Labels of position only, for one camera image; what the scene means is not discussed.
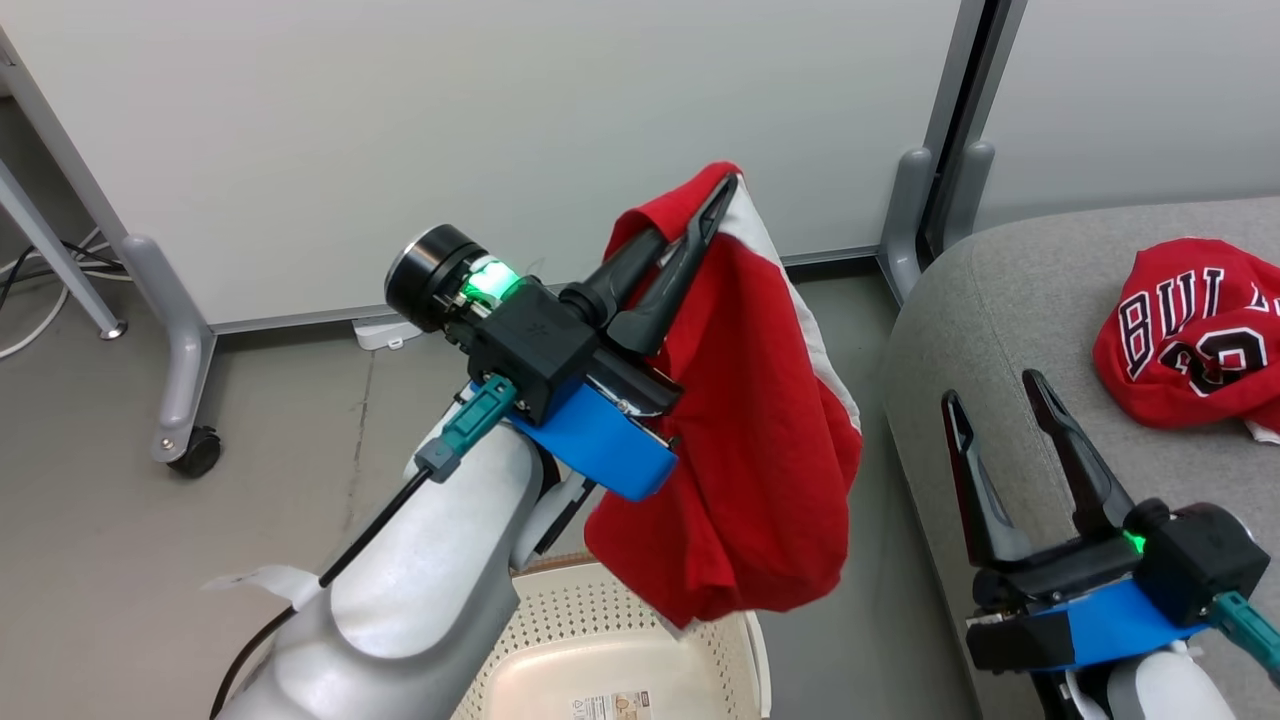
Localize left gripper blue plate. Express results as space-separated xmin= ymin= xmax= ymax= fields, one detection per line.
xmin=385 ymin=175 xmax=739 ymax=503

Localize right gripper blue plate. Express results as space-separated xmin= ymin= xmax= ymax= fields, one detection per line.
xmin=942 ymin=370 xmax=1211 ymax=673

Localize red garment with white band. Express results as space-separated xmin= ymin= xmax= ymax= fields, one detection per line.
xmin=583 ymin=162 xmax=863 ymax=629

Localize red Bulls jersey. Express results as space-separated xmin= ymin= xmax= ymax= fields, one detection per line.
xmin=1092 ymin=238 xmax=1280 ymax=446

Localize grey fabric sofa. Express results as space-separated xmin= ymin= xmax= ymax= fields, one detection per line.
xmin=882 ymin=197 xmax=1280 ymax=720

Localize white power adapter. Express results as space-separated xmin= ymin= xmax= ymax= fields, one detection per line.
xmin=352 ymin=315 xmax=421 ymax=351

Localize wide white partition panel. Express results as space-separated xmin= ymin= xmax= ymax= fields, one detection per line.
xmin=0 ymin=0 xmax=991 ymax=466

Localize beige perforated laundry basket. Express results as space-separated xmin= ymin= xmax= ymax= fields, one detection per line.
xmin=450 ymin=555 xmax=773 ymax=720

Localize narrow white partition panel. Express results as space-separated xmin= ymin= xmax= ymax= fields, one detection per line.
xmin=935 ymin=0 xmax=1280 ymax=251

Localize printed basket label sticker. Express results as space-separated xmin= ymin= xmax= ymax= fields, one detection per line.
xmin=570 ymin=692 xmax=651 ymax=720

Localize black caster wheel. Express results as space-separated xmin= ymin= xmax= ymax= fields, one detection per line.
xmin=165 ymin=427 xmax=223 ymax=479

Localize grey metal table leg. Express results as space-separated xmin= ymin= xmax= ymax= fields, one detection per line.
xmin=0 ymin=160 xmax=128 ymax=341

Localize teal left camera connector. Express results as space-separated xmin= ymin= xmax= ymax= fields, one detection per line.
xmin=415 ymin=378 xmax=519 ymax=483

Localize teal camera connector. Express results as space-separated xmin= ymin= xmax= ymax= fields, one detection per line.
xmin=1210 ymin=592 xmax=1280 ymax=686
xmin=415 ymin=378 xmax=519 ymax=483

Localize teal right camera connector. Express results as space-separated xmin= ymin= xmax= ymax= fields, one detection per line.
xmin=1210 ymin=592 xmax=1280 ymax=686

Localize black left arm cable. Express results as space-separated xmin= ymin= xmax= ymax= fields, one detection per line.
xmin=208 ymin=465 xmax=436 ymax=720

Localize white paper cable tag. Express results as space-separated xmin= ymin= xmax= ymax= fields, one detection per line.
xmin=205 ymin=565 xmax=321 ymax=611

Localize black cables under table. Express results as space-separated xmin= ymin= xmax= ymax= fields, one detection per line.
xmin=0 ymin=240 xmax=126 ymax=311

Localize white cables under table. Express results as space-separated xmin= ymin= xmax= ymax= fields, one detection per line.
xmin=0 ymin=228 xmax=131 ymax=361

